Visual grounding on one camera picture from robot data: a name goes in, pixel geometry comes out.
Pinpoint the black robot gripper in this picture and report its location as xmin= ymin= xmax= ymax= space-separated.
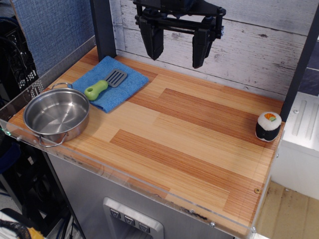
xmin=133 ymin=0 xmax=226 ymax=68

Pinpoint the stainless steel pot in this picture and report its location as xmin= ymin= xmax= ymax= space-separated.
xmin=23 ymin=83 xmax=90 ymax=148

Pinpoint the plush sushi roll toy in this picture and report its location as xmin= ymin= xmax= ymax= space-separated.
xmin=255 ymin=112 xmax=282 ymax=142

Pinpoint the clear acrylic table guard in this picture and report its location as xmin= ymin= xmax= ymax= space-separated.
xmin=0 ymin=99 xmax=286 ymax=237

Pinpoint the grey button control panel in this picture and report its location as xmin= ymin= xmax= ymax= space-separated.
xmin=103 ymin=197 xmax=164 ymax=239

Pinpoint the green handled grey spatula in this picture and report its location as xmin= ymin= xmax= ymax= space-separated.
xmin=84 ymin=69 xmax=127 ymax=101

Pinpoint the dark grey left post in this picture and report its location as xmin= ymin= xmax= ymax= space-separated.
xmin=90 ymin=0 xmax=117 ymax=61

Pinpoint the dark grey post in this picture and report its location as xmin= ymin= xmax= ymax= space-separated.
xmin=90 ymin=0 xmax=117 ymax=61
xmin=281 ymin=0 xmax=319 ymax=123

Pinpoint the dark grey right post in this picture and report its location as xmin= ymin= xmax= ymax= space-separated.
xmin=281 ymin=0 xmax=319 ymax=123

